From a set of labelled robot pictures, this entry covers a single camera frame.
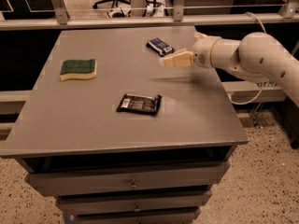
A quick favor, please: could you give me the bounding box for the bottom grey drawer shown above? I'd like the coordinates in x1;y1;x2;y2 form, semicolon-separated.
64;207;200;224

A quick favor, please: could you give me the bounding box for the green and yellow sponge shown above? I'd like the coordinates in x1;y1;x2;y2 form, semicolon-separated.
60;59;97;81

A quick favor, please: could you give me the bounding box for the middle grey drawer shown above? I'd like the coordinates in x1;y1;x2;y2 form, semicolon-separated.
57;190;211;215

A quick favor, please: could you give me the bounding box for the grey drawer cabinet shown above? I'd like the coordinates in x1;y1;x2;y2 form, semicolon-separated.
0;25;249;224

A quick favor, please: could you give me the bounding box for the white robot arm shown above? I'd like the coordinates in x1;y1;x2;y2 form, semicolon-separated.
160;32;299;105

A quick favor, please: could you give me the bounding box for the black snack bar wrapper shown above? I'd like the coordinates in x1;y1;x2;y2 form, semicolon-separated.
116;94;162;115

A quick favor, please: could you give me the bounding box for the top grey drawer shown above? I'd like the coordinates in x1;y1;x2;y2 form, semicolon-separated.
26;161;230;196

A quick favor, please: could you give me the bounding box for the blue rxbar blueberry wrapper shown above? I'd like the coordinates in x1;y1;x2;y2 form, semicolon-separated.
146;37;175;57

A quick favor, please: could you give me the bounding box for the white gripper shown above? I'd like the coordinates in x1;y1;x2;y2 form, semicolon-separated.
159;32;221;68

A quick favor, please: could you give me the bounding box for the grey metal railing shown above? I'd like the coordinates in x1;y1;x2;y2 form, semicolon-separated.
0;0;299;30

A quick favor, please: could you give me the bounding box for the grey drawer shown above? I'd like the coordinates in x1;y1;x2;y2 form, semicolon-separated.
57;190;211;215
64;207;200;224
26;161;230;196

